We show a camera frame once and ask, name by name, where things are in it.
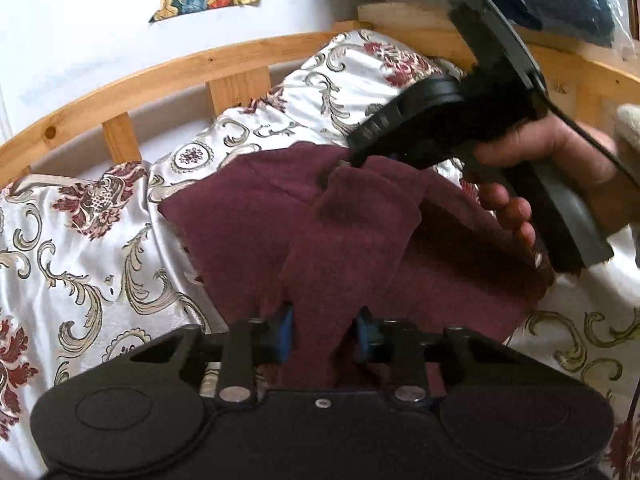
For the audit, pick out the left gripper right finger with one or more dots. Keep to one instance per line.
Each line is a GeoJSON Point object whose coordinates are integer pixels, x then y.
{"type": "Point", "coordinates": [373, 335]}

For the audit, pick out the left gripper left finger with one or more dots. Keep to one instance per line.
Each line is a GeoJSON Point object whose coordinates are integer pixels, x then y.
{"type": "Point", "coordinates": [272, 338]}

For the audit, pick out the maroon cloth garment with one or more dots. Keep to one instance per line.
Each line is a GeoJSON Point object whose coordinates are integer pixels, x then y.
{"type": "Point", "coordinates": [299, 226]}

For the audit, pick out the person's right hand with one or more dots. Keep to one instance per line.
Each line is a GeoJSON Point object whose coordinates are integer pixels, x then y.
{"type": "Point", "coordinates": [549, 139]}

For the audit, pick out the white floral satin bedspread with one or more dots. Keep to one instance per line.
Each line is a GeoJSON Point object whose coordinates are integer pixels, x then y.
{"type": "Point", "coordinates": [90, 269]}

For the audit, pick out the wooden bed headboard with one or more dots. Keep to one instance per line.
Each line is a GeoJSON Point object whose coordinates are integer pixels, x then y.
{"type": "Point", "coordinates": [235, 74]}

